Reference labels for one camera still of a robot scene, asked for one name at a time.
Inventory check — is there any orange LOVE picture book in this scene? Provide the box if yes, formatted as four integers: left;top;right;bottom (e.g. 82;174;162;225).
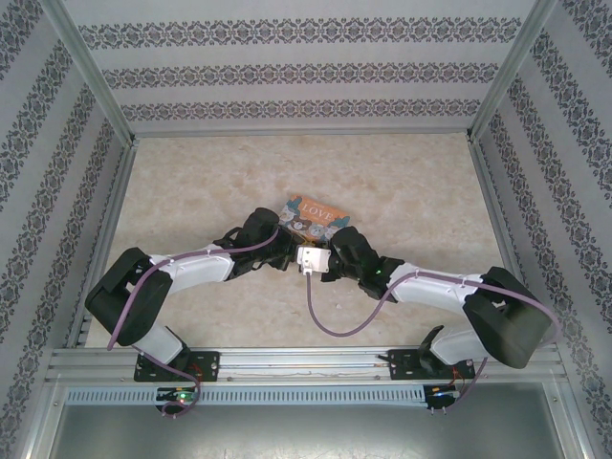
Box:
278;192;354;242

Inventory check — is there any right controller board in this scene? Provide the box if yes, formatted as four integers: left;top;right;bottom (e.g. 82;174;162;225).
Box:
426;383;456;402

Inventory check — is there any grey sheet metal panel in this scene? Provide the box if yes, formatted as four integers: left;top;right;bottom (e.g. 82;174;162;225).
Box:
23;382;587;459

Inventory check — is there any left controller board green light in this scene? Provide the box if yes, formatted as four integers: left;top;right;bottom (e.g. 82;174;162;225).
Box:
156;387;200;405

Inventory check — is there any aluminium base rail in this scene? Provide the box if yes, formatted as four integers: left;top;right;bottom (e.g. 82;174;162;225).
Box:
50;346;561;384

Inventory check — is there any aluminium back rail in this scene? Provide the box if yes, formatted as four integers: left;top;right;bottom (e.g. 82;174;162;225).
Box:
129;129;474;142

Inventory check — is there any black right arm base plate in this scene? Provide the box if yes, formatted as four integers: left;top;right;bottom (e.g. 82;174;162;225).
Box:
387;348;478;383

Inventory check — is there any grey slotted cable duct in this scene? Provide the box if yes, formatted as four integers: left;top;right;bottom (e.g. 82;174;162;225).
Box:
65;384;427;406

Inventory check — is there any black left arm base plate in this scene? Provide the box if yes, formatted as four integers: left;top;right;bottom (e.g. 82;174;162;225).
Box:
132;350;222;383

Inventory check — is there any aluminium table side rail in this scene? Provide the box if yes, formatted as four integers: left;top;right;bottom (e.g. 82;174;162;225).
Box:
468;138;568;348
66;141;138;348

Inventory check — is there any aluminium frame post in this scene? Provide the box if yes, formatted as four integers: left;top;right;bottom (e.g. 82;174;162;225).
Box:
40;0;136;147
467;0;560;143

